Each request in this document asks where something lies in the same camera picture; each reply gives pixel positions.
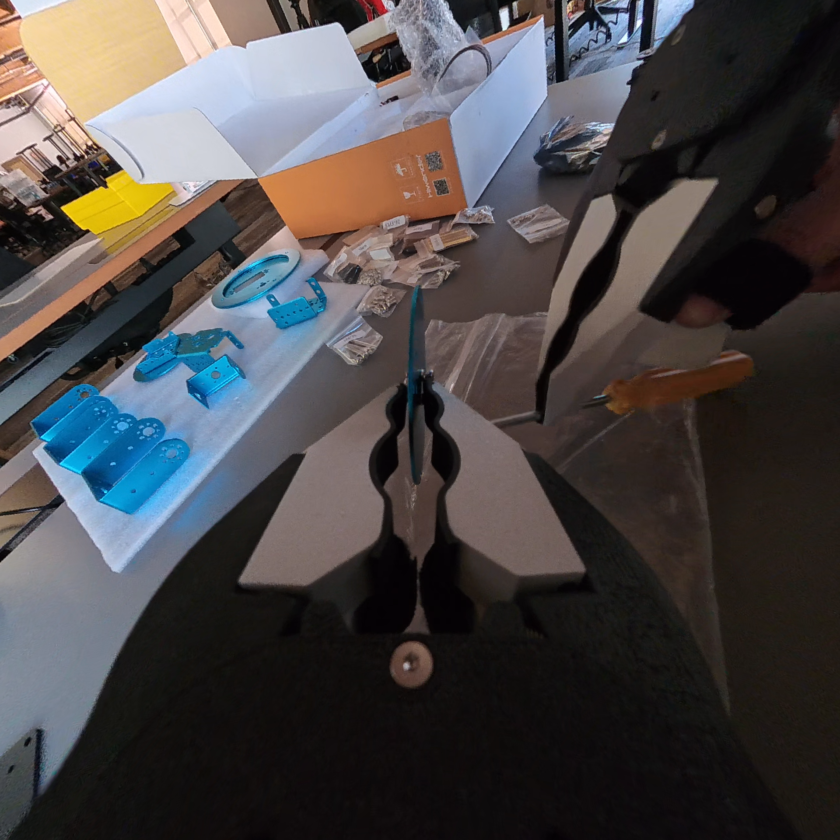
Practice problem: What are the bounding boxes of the bubble wrap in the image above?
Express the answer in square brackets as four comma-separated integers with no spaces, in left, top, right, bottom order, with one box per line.
[392,0,488,99]

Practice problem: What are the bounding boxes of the dark crinkled plastic bag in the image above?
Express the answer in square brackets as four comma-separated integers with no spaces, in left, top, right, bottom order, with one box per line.
[532,117,616,175]

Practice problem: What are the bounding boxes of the person's right hand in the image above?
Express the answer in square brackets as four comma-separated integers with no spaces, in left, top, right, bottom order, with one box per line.
[675,151,840,329]

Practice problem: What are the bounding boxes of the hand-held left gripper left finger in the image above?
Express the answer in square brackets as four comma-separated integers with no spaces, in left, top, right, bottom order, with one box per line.
[237,386,418,635]

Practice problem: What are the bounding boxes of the wide blue perforated bracket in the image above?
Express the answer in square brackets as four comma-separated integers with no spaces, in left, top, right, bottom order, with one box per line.
[265,276,328,329]

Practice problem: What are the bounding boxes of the single clear hardware bag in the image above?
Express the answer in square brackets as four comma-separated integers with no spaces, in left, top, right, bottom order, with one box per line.
[508,204,570,244]

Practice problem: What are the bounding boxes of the black metal plate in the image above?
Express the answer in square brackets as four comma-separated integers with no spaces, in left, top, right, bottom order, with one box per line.
[0,727,44,799]

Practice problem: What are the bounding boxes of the blue metal ring plate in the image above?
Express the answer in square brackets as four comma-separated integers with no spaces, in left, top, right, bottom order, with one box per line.
[210,247,302,310]

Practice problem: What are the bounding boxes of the blue round metal disc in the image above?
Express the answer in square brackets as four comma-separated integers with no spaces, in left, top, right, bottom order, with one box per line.
[406,285,428,487]

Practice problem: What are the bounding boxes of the orange and white cardboard box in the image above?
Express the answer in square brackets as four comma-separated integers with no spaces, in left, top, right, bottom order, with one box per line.
[84,16,550,241]

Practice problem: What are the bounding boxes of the wood-edged office desk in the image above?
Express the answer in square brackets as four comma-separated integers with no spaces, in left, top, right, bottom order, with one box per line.
[0,176,244,429]

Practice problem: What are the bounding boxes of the blue angled bracket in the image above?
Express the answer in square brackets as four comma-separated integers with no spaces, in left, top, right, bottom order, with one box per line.
[134,331,189,384]

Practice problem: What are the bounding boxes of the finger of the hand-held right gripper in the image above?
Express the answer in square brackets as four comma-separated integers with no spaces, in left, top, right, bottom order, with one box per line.
[543,176,730,425]
[535,196,625,396]

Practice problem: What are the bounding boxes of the small blue U bracket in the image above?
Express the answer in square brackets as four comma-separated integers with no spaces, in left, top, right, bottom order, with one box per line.
[186,356,248,410]

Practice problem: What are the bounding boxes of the yellow-handled screwdriver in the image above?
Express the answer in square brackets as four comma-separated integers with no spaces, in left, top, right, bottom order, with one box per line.
[492,350,756,427]

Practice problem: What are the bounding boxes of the pile of small screw bags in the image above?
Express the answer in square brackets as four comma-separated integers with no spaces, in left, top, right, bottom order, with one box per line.
[324,204,497,366]

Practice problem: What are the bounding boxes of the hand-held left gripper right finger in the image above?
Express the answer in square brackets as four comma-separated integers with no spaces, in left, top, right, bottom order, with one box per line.
[419,381,588,635]

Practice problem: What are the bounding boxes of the white foam sheet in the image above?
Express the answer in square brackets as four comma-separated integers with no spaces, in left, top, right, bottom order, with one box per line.
[32,281,369,574]

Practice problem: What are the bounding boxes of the clear plastic bag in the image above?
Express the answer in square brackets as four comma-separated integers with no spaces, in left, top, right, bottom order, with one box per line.
[424,311,733,714]

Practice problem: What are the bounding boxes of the blue metal U bracket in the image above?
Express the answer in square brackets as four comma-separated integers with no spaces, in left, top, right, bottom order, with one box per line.
[78,416,165,494]
[42,395,136,464]
[29,383,100,442]
[98,437,192,515]

